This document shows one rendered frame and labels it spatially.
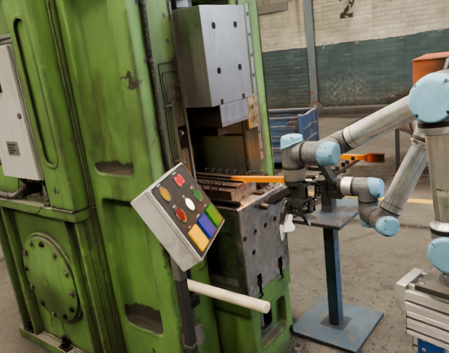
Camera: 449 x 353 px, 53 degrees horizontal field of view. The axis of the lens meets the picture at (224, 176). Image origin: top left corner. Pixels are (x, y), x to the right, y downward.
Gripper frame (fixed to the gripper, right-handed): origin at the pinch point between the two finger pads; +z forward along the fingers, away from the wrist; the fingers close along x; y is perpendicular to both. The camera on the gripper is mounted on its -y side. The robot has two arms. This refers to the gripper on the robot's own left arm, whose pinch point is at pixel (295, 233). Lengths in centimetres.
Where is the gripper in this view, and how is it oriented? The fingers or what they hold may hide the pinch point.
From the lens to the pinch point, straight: 161.1
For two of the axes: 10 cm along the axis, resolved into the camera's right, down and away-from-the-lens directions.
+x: 7.3, -2.7, 6.3
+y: 6.7, 1.2, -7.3
